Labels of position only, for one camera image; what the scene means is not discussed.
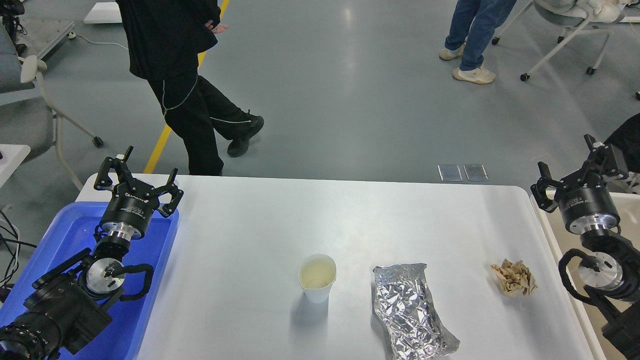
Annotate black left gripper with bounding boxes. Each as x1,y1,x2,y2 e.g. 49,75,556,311
93,146,184,240

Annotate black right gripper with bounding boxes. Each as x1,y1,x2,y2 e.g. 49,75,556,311
530,134,629,235

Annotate white paper cup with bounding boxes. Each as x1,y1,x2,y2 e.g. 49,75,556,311
298,254,337,304

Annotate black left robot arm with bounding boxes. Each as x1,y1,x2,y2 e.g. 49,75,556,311
1,146,184,360

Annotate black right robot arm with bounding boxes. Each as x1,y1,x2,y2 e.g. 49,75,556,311
530,134,640,360

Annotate seated person black trousers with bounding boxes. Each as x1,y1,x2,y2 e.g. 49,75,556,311
605,113,640,194

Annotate beige plastic bin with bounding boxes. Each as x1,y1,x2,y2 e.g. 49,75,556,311
530,190,640,360

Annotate blue plastic tray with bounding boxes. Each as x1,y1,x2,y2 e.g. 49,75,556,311
0,201,180,360

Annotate right floor outlet plate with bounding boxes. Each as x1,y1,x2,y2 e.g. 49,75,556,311
463,164,489,182

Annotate floor outlet plate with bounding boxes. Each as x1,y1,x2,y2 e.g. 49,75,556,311
438,164,463,182
463,164,489,182

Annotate crumpled beige paper wad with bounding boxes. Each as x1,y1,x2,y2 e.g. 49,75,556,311
490,259,538,297

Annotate left floor outlet plate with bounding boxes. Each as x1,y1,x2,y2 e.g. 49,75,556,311
438,164,463,182

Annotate white side table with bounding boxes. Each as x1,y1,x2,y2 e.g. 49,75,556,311
0,143,31,188

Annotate white rolling chair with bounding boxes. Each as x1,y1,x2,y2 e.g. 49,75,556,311
491,0,639,82

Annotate person in black clothes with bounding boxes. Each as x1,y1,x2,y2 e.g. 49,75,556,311
118,0,265,176

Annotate person in blue jeans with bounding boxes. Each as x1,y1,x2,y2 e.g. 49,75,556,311
438,0,516,85

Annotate white floor platform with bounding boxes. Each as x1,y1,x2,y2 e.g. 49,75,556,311
83,1,122,25

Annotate crumpled silver foil bag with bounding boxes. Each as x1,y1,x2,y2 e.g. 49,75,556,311
373,263,460,360

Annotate black cables bundle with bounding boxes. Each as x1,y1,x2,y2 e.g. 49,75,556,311
0,209,38,301

